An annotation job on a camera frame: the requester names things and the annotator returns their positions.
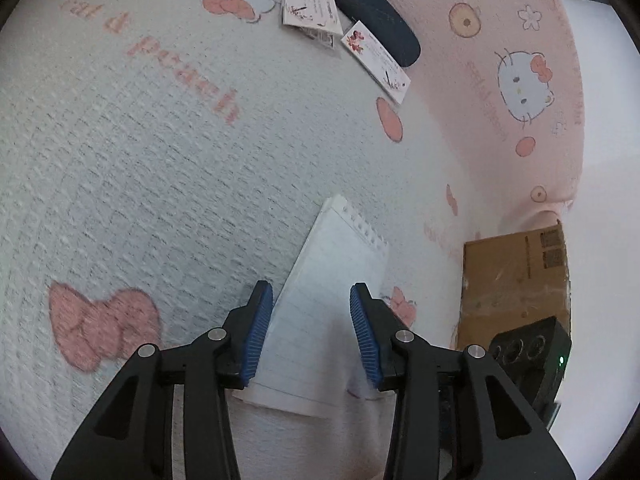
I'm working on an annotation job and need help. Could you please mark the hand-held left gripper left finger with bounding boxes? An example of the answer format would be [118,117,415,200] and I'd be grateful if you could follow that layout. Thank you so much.
[50,280,275,480]

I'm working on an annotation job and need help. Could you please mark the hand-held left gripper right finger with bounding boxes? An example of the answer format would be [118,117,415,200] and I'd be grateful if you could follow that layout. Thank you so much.
[349,282,576,480]

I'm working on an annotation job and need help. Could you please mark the white lined spiral notepad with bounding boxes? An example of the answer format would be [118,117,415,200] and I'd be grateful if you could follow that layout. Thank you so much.
[231,195,391,418]

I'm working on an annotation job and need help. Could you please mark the dark blue glasses case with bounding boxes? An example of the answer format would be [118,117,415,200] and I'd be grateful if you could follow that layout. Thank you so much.
[335,0,422,67]

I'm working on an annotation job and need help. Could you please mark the brown cardboard box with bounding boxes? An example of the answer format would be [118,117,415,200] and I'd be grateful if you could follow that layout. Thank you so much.
[456,220,572,356]

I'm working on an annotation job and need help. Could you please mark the pink and white printed blanket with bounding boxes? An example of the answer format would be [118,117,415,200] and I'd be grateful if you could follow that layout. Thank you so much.
[0,0,588,480]

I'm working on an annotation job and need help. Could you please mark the white printed card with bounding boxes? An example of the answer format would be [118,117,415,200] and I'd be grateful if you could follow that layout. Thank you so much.
[341,20,412,106]
[281,0,342,51]

